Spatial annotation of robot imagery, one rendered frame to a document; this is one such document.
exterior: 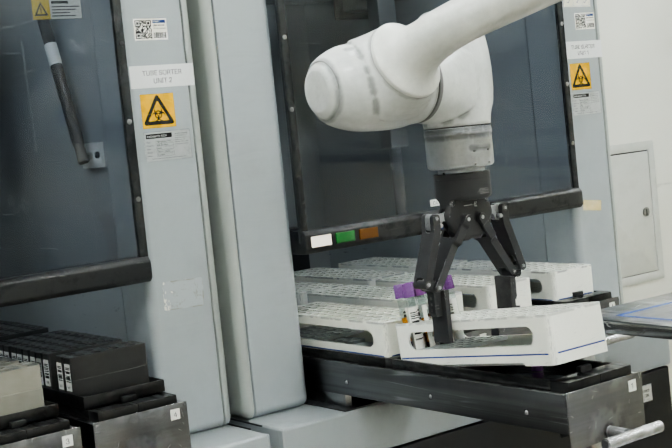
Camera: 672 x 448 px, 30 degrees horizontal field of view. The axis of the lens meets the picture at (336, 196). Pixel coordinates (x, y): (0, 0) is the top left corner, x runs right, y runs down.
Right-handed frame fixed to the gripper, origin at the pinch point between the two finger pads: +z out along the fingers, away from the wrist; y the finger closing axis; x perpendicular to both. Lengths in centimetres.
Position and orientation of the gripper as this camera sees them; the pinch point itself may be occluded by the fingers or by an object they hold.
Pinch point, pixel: (475, 321)
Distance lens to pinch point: 169.9
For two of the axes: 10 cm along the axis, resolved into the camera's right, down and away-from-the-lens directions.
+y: 7.9, -1.1, 6.0
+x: -6.0, 0.2, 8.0
